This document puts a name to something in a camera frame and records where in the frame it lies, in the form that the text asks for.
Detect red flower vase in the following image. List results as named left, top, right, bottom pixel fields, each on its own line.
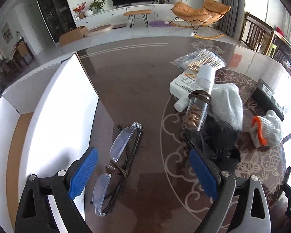
left=73, top=2, right=86, bottom=19

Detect white plastic bottle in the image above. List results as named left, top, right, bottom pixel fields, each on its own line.
left=196, top=65, right=216, bottom=94

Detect white medicine box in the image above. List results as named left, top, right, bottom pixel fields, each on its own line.
left=169, top=70, right=197, bottom=99

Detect purple round floor mat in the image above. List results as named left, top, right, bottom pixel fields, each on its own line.
left=149, top=21, right=172, bottom=28

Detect grey curtain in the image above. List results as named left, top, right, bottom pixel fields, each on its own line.
left=219, top=0, right=245, bottom=39

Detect framed wall picture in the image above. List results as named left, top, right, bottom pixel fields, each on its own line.
left=1, top=23, right=13, bottom=44

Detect round cat scratcher bed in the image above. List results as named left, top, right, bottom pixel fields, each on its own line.
left=84, top=24, right=113, bottom=37

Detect clear folding reading glasses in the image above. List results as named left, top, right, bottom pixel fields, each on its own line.
left=91, top=122, right=143, bottom=217

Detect orange rocking lounge chair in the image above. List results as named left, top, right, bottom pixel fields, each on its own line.
left=169, top=0, right=231, bottom=39

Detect clear jar of nuts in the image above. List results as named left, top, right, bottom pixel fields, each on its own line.
left=182, top=90, right=212, bottom=132

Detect brown cardboard box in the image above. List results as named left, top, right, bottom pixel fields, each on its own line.
left=59, top=26, right=88, bottom=46

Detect black gift box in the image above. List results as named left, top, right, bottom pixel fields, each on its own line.
left=252, top=78, right=284, bottom=121

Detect wooden dining chair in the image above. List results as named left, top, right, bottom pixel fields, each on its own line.
left=239, top=12, right=275, bottom=55

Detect white tv cabinet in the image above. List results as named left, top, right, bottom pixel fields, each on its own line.
left=75, top=3, right=179, bottom=30

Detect wooden bench hairpin legs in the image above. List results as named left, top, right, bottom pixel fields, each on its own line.
left=123, top=10, right=152, bottom=28

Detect bag of cotton swabs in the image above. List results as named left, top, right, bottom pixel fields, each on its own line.
left=171, top=49, right=225, bottom=73

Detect white knit beanie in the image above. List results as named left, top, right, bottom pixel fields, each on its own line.
left=208, top=83, right=243, bottom=131

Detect dark glass display cabinet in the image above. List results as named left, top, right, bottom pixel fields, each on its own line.
left=37, top=0, right=75, bottom=43

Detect white glove orange cuff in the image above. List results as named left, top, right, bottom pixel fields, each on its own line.
left=250, top=110, right=282, bottom=148

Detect small white tube bottle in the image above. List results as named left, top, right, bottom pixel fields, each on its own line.
left=174, top=96, right=189, bottom=113

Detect green potted plant left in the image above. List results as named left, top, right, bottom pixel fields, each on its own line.
left=89, top=0, right=107, bottom=12

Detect white cardboard storage box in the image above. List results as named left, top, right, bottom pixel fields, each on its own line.
left=0, top=53, right=99, bottom=232

